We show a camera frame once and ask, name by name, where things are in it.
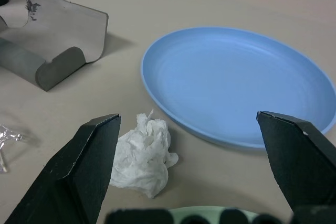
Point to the blue plate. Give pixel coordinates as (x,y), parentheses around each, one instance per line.
(223,77)

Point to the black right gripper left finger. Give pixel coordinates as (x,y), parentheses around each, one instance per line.
(78,171)

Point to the white tissue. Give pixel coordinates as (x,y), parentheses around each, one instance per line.
(141,155)

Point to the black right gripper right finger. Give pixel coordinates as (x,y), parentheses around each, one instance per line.
(302,161)

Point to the clear grey pencil case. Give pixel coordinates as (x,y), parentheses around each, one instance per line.
(65,24)

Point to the light green plate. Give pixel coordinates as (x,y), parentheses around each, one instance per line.
(197,211)

